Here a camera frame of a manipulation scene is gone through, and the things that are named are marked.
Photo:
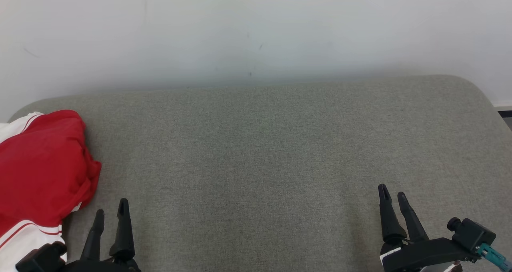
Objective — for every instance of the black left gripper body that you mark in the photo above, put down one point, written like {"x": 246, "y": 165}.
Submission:
{"x": 102, "y": 266}

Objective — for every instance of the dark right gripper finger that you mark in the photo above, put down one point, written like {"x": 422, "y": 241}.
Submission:
{"x": 388, "y": 220}
{"x": 412, "y": 222}

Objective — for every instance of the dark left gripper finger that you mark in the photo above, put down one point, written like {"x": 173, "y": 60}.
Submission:
{"x": 123, "y": 232}
{"x": 94, "y": 236}

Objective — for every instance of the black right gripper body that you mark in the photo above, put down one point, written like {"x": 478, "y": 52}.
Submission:
{"x": 424, "y": 254}

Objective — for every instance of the red basketball jersey with lettering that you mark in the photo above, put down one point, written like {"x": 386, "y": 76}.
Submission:
{"x": 44, "y": 172}

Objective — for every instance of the grey fabric sofa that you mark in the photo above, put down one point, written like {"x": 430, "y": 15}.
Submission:
{"x": 256, "y": 164}

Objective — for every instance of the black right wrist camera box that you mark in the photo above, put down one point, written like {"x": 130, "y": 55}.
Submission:
{"x": 472, "y": 234}

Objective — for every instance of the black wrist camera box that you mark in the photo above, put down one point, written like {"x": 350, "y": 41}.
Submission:
{"x": 42, "y": 258}
{"x": 472, "y": 234}

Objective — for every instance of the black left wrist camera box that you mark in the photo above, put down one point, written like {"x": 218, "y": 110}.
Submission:
{"x": 42, "y": 258}

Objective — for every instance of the white wall baseboard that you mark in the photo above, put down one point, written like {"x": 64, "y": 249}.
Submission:
{"x": 504, "y": 106}

